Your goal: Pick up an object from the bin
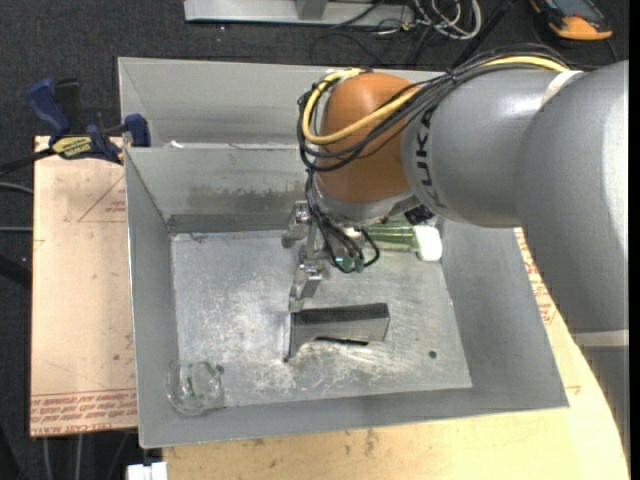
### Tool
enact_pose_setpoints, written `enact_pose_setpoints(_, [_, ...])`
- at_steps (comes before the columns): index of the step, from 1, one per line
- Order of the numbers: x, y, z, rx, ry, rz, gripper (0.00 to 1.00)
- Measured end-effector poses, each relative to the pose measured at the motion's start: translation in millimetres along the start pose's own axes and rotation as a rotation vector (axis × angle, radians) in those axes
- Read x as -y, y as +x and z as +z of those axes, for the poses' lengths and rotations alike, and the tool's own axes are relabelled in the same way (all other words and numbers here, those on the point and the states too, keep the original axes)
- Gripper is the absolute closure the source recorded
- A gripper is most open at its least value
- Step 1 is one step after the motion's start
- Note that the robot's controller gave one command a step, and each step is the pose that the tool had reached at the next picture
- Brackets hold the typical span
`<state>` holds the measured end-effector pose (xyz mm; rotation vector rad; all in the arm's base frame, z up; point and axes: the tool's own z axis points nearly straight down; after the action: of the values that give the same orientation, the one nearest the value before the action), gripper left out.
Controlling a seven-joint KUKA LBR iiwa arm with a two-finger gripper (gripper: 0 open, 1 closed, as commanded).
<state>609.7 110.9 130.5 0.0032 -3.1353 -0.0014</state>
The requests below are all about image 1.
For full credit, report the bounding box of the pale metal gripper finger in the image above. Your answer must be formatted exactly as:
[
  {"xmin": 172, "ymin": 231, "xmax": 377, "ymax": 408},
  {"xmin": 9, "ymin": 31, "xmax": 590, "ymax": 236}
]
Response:
[
  {"xmin": 281, "ymin": 200, "xmax": 312, "ymax": 249},
  {"xmin": 288, "ymin": 261, "xmax": 325, "ymax": 314}
]

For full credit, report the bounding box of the dark green flat block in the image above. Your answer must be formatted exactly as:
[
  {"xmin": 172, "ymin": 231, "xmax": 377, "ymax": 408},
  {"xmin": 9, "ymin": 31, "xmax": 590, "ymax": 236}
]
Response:
[{"xmin": 286, "ymin": 302, "xmax": 392, "ymax": 363}]

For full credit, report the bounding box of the grey metal bin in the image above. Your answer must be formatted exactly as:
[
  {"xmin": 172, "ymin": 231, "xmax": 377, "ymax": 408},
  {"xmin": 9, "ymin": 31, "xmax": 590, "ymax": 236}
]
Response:
[{"xmin": 117, "ymin": 56, "xmax": 571, "ymax": 450}]

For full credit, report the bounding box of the clear plastic bottle, white cap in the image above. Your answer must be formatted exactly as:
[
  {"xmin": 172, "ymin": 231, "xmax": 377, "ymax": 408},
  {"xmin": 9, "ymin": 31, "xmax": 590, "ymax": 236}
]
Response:
[{"xmin": 367, "ymin": 219, "xmax": 444, "ymax": 263}]

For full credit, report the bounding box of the clear glass cup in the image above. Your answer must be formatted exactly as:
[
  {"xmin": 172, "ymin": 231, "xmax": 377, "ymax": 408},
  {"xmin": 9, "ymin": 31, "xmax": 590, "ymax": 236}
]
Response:
[{"xmin": 165, "ymin": 358, "xmax": 226, "ymax": 417}]

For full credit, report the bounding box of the black cylinder on white bracket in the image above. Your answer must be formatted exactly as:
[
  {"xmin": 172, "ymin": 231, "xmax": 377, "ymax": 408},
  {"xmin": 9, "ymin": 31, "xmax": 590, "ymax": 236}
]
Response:
[{"xmin": 403, "ymin": 204, "xmax": 437, "ymax": 228}]

